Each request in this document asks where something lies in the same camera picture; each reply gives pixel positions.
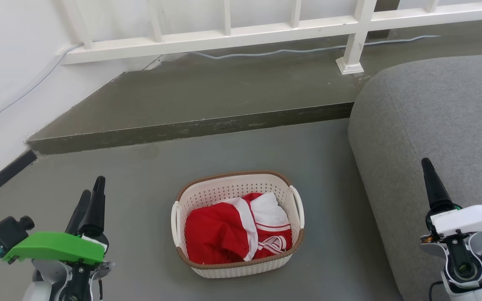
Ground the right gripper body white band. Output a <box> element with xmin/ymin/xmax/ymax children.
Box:
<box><xmin>429</xmin><ymin>204</ymin><xmax>482</xmax><ymax>239</ymax></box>

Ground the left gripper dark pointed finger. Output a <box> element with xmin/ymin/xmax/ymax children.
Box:
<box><xmin>65</xmin><ymin>189</ymin><xmax>92</xmax><ymax>235</ymax></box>
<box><xmin>78</xmin><ymin>176</ymin><xmax>110</xmax><ymax>243</ymax></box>

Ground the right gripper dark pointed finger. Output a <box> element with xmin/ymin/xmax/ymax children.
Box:
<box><xmin>421</xmin><ymin>158</ymin><xmax>459</xmax><ymax>214</ymax></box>

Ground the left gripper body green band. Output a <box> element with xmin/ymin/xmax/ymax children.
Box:
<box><xmin>3</xmin><ymin>231</ymin><xmax>109</xmax><ymax>265</ymax></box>

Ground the white laundry basket brown rim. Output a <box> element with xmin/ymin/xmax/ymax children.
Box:
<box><xmin>171</xmin><ymin>170</ymin><xmax>305</xmax><ymax>279</ymax></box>

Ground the grey fabric sofa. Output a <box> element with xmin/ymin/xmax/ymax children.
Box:
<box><xmin>348</xmin><ymin>53</ymin><xmax>482</xmax><ymax>301</ymax></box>

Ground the black baseboard strip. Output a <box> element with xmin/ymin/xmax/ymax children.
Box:
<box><xmin>0</xmin><ymin>149</ymin><xmax>38</xmax><ymax>209</ymax></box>

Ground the red garment with white stripe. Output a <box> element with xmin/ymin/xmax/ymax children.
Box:
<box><xmin>185</xmin><ymin>196</ymin><xmax>255</xmax><ymax>265</ymax></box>

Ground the white and red garment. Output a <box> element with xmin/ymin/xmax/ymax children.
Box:
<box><xmin>243</xmin><ymin>192</ymin><xmax>293</xmax><ymax>260</ymax></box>

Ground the white wooden railing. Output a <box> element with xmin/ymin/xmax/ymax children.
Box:
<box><xmin>55</xmin><ymin>0</ymin><xmax>482</xmax><ymax>76</ymax></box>

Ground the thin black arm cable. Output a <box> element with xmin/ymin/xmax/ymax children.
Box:
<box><xmin>428</xmin><ymin>281</ymin><xmax>445</xmax><ymax>301</ymax></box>

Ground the light grey cable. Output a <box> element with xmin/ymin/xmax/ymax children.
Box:
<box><xmin>0</xmin><ymin>35</ymin><xmax>441</xmax><ymax>139</ymax></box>

